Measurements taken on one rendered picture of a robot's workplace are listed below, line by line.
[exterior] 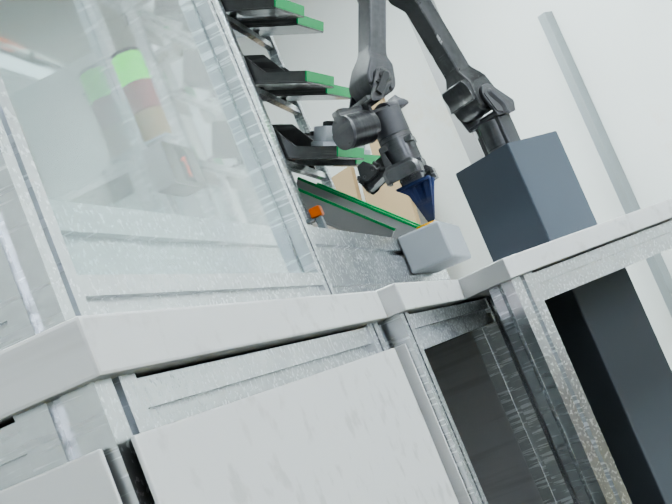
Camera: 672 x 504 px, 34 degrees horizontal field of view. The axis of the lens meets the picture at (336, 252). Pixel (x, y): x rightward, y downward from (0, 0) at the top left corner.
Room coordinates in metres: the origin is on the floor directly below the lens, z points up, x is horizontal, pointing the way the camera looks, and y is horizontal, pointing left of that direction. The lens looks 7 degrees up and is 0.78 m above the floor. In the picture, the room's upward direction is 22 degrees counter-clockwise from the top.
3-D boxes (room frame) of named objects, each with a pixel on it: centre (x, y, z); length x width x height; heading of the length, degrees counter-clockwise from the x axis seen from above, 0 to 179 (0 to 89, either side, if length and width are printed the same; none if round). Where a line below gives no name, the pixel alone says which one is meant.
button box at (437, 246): (1.77, -0.15, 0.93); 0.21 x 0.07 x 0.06; 167
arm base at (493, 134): (1.98, -0.35, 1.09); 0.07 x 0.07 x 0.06; 40
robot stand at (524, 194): (1.97, -0.35, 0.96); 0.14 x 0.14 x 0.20; 40
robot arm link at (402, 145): (1.84, -0.17, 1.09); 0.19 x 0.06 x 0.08; 167
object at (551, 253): (2.01, -0.32, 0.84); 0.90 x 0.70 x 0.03; 130
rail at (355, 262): (1.60, -0.05, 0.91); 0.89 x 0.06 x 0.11; 167
